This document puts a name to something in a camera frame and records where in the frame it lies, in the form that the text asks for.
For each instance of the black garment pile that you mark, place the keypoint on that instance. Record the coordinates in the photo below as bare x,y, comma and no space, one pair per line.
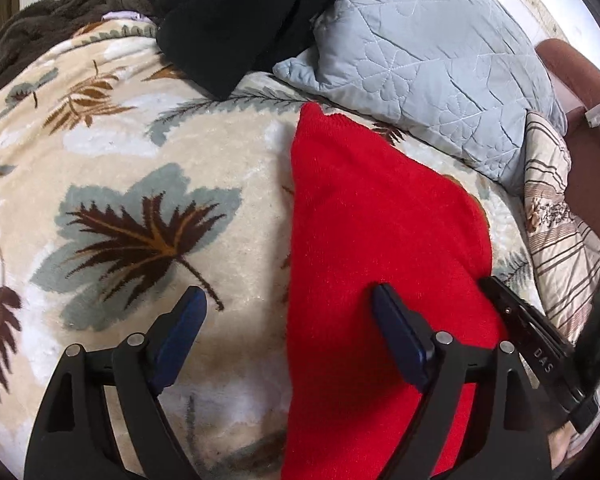
216,42

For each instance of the leaf pattern plush blanket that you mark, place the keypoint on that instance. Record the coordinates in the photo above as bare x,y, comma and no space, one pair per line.
120,186

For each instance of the striped floral pillow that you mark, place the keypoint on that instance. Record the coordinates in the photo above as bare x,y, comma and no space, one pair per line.
565,251

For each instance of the red and blue sweater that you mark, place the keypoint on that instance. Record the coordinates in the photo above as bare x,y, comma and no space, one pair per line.
366,214

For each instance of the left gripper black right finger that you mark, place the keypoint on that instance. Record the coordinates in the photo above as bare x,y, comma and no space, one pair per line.
477,418

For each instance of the brown fleece blanket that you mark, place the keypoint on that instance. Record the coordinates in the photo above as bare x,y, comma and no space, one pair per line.
44,24

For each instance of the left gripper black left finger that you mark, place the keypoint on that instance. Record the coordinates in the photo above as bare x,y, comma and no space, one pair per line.
73,435

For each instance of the light blue quilted pillow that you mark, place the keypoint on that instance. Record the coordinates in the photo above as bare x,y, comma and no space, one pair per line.
460,75

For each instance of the pink brown headboard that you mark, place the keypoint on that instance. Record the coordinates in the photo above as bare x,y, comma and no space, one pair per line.
577,83

